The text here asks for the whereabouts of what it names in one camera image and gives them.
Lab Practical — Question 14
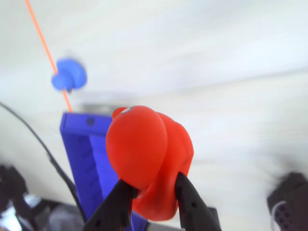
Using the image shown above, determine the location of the black office chair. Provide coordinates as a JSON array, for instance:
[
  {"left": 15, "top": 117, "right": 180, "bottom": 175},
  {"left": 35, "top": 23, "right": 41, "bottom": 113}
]
[{"left": 0, "top": 165, "right": 84, "bottom": 231}]

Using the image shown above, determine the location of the blue plastic box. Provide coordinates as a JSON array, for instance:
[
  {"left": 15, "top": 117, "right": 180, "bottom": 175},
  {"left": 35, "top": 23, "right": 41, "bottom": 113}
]
[{"left": 59, "top": 112, "right": 150, "bottom": 231}]

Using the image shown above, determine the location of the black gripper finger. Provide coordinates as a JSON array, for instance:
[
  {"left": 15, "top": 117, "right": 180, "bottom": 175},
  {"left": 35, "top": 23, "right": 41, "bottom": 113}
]
[
  {"left": 82, "top": 179, "right": 138, "bottom": 231},
  {"left": 174, "top": 172, "right": 222, "bottom": 231}
]

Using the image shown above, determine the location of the red rubber duck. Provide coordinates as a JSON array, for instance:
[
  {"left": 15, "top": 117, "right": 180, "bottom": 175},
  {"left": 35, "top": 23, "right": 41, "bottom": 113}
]
[{"left": 105, "top": 105, "right": 194, "bottom": 221}]

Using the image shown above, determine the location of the orange tape strip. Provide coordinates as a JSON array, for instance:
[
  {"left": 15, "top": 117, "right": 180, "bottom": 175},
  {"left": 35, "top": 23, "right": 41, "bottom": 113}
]
[{"left": 25, "top": 0, "right": 73, "bottom": 113}]

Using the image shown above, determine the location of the blue rubber duck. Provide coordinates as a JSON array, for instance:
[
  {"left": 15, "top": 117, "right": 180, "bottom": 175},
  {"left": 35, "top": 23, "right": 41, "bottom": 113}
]
[{"left": 51, "top": 57, "right": 88, "bottom": 93}]

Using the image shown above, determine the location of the black thin cable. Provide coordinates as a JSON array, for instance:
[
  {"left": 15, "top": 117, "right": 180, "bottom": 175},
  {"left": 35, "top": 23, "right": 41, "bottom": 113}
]
[{"left": 0, "top": 102, "right": 87, "bottom": 223}]

